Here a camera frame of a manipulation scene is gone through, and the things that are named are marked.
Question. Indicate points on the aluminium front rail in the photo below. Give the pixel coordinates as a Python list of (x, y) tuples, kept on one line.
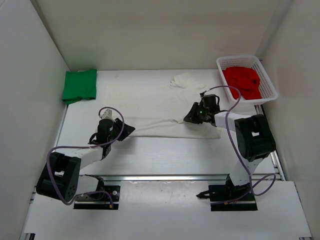
[(165, 178)]

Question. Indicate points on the white t shirt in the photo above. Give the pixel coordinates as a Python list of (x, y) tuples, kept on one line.
[(159, 111)]

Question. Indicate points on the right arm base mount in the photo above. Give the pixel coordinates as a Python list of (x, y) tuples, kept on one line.
[(229, 198)]

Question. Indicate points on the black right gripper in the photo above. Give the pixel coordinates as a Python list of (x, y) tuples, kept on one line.
[(192, 117)]

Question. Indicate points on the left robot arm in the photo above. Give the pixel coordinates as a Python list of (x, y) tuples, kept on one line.
[(60, 178)]

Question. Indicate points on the white plastic mesh basket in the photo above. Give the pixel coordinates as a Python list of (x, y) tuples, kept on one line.
[(266, 88)]

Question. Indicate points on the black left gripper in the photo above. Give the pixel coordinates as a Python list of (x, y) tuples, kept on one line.
[(127, 130)]

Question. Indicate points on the green polo t shirt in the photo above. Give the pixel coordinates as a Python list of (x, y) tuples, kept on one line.
[(78, 86)]

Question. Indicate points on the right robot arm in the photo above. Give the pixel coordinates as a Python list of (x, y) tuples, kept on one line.
[(254, 139)]

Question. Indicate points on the red t shirt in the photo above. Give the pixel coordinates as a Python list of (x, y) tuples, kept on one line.
[(245, 79)]

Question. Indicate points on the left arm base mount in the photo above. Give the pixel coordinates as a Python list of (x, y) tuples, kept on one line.
[(94, 193)]

